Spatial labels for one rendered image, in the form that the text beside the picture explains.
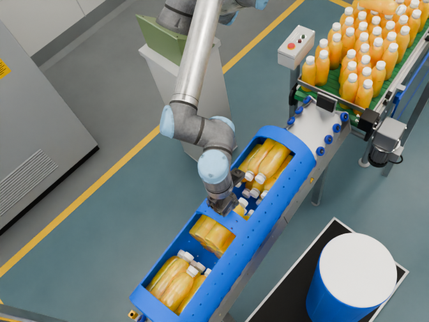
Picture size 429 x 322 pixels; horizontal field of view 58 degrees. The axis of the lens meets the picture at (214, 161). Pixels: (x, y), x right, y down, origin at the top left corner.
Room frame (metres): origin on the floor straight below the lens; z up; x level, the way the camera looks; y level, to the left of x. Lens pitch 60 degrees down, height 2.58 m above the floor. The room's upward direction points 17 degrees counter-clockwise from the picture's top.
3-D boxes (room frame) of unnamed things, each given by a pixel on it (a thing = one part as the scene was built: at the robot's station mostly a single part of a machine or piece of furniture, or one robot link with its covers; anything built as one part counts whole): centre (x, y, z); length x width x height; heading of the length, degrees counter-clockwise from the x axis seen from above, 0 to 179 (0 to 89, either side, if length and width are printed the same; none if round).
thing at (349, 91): (1.07, -0.73, 1.00); 0.07 x 0.07 x 0.19
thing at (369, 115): (0.91, -0.75, 0.95); 0.10 x 0.07 x 0.10; 38
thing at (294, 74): (1.39, -0.58, 0.50); 0.04 x 0.04 x 1.00; 38
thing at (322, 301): (0.27, -0.40, 0.59); 0.28 x 0.28 x 0.88
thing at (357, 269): (0.27, -0.40, 1.03); 0.28 x 0.28 x 0.01
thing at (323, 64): (1.25, -0.66, 1.00); 0.07 x 0.07 x 0.19
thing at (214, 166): (0.57, 0.01, 1.54); 0.10 x 0.09 x 0.12; 158
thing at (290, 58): (1.39, -0.58, 1.05); 0.20 x 0.10 x 0.10; 128
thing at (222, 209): (0.56, 0.01, 1.37); 0.09 x 0.08 x 0.12; 128
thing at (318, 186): (0.94, -0.59, 0.31); 0.06 x 0.06 x 0.63; 38
